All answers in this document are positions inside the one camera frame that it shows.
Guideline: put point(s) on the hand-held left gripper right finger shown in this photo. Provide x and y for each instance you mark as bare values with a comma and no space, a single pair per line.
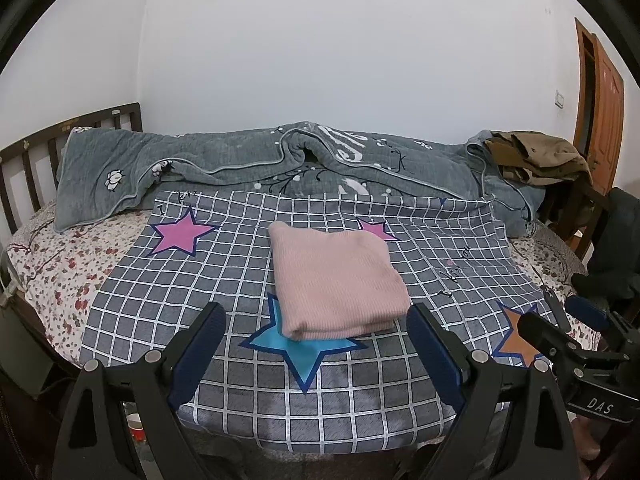
435,355

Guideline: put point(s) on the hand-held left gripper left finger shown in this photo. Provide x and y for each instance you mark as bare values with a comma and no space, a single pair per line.
195,360

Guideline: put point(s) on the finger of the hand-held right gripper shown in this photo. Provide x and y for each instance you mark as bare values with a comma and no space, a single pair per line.
592,312
547,337

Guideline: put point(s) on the pink knit sweater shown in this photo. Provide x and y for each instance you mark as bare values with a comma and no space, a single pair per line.
335,275

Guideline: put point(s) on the person's right hand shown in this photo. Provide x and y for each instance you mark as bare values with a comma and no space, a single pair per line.
586,437

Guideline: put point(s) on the dark green cloth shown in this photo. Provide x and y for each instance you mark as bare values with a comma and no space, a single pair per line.
620,245

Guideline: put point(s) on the grey checked star-print sheet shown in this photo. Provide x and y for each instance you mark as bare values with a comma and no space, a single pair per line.
175,285

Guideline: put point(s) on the red cup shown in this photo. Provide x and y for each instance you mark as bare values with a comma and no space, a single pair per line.
135,427

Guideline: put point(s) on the wooden chair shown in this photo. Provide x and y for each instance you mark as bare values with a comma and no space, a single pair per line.
570,210

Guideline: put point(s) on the brown jacket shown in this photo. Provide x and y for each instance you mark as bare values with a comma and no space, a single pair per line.
545,152

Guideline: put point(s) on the floral bed sheet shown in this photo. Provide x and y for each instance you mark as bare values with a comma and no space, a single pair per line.
55,260

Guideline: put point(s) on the wooden door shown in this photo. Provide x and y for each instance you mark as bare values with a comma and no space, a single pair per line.
607,110

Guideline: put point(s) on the dark wooden headboard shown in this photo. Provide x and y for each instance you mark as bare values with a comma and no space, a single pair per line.
132,110

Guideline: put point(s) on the white wall switch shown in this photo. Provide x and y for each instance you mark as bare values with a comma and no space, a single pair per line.
560,98

